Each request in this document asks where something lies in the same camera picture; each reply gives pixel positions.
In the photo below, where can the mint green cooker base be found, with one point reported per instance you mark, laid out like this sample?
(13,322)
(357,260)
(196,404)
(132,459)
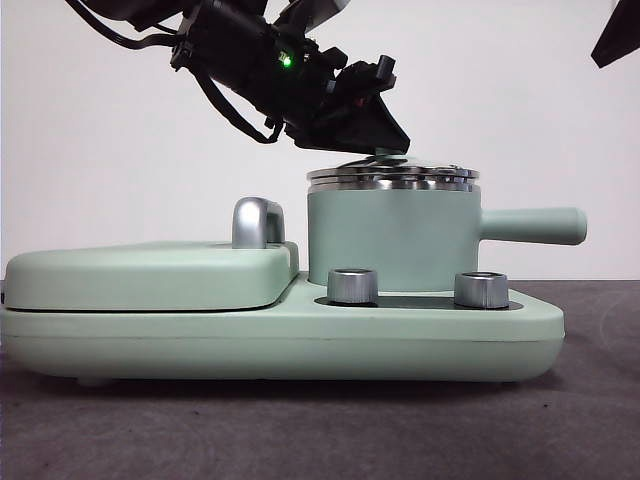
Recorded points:
(425,345)

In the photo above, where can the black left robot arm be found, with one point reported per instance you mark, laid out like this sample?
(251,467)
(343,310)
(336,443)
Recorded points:
(240,55)

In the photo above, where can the glass pot lid green knob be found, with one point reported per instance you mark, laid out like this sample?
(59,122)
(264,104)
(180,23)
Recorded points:
(395,172)

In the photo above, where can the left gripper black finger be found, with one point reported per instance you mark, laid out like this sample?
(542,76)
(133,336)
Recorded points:
(382,125)
(330,137)

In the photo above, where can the silver cooker dial knob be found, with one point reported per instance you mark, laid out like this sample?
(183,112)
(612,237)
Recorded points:
(352,287)
(481,291)

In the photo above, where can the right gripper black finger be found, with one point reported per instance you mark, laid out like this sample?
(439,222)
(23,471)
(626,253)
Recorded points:
(620,35)

